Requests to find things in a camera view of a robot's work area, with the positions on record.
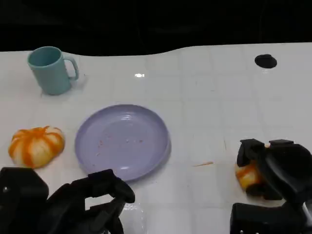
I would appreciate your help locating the pale green mug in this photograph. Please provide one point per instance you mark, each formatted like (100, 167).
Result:
(48, 73)

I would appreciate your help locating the lilac plate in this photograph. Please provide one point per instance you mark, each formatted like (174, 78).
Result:
(122, 143)

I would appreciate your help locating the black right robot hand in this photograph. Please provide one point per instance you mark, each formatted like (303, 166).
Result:
(287, 168)

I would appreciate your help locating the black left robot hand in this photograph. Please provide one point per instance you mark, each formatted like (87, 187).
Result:
(73, 202)

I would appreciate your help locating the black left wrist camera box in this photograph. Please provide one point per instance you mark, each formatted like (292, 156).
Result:
(20, 200)

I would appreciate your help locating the orange white toy bread roll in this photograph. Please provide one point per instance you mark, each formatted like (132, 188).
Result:
(247, 175)
(36, 147)

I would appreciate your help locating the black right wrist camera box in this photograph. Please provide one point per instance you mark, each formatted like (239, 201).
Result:
(258, 219)

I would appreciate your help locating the black round table grommet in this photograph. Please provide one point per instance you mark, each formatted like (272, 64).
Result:
(265, 61)

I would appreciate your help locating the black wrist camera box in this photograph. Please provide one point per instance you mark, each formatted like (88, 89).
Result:
(258, 219)
(20, 200)

